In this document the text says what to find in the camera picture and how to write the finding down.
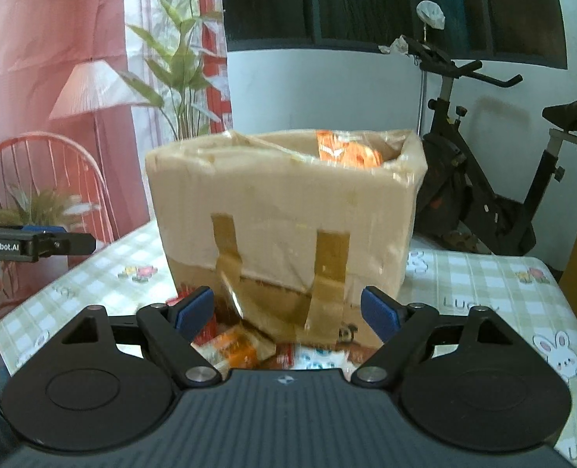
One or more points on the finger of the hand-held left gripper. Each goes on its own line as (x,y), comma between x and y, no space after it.
(69,244)
(44,229)

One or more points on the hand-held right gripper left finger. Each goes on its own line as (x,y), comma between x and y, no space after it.
(195,313)

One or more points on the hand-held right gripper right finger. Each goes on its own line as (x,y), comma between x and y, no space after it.
(378,313)

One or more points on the small orange snack packet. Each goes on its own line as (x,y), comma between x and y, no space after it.
(234,348)

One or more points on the white red blue snack packet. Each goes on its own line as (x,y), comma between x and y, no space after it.
(312,358)

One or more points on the cardboard box with plastic liner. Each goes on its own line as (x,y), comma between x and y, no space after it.
(278,214)

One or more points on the checked rabbit print tablecloth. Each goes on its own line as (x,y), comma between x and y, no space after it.
(488,278)

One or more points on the black exercise bike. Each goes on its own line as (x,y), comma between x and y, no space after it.
(468,195)

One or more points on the crumpled white tissue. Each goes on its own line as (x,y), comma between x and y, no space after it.
(395,45)

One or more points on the dark glass window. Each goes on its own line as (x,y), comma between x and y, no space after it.
(366,0)

